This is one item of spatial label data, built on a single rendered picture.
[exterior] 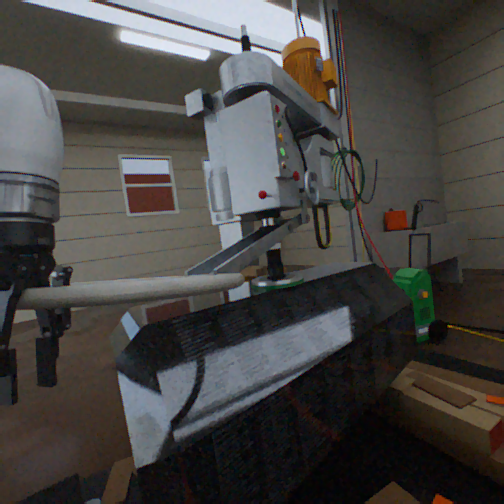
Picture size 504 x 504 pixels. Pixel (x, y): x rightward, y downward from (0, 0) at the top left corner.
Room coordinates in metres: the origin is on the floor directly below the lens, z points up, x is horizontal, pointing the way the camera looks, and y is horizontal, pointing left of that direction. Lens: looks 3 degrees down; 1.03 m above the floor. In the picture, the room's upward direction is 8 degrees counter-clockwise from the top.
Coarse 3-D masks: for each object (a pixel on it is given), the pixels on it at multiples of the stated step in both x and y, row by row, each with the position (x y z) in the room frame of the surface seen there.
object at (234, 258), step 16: (288, 224) 1.17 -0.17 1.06; (240, 240) 1.06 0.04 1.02; (256, 240) 1.15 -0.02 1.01; (272, 240) 1.04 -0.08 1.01; (224, 256) 0.96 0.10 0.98; (240, 256) 0.85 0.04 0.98; (256, 256) 0.93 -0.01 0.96; (192, 272) 0.83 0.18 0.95; (208, 272) 0.89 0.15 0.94; (224, 272) 0.78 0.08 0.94
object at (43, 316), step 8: (40, 264) 0.39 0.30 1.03; (40, 272) 0.39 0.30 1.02; (40, 280) 0.39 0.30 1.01; (48, 280) 0.40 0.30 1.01; (40, 312) 0.40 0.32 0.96; (48, 312) 0.40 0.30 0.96; (40, 320) 0.41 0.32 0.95; (48, 320) 0.40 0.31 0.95; (56, 320) 0.41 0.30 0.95; (40, 328) 0.41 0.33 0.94; (56, 328) 0.41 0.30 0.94; (56, 336) 0.40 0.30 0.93
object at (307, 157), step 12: (288, 108) 1.13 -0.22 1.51; (288, 120) 1.12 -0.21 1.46; (300, 144) 1.19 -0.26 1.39; (312, 144) 1.42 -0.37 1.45; (324, 144) 1.57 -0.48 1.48; (300, 156) 1.25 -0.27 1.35; (312, 156) 1.39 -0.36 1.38; (300, 168) 1.24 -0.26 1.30; (312, 168) 1.37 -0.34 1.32; (300, 180) 1.22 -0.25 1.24; (312, 180) 1.35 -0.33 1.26; (324, 192) 1.49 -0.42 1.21; (336, 192) 1.68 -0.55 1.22; (324, 204) 1.67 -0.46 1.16
